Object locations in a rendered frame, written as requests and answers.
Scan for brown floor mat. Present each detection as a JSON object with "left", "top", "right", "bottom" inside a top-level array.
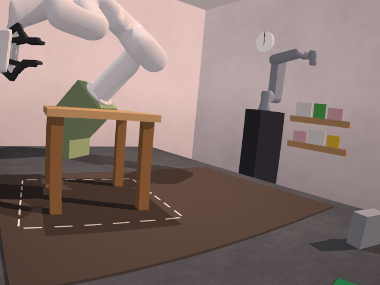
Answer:
[{"left": 0, "top": 167, "right": 334, "bottom": 285}]

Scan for wooden stool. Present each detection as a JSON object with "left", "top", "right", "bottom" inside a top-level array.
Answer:
[{"left": 43, "top": 106, "right": 162, "bottom": 215}]

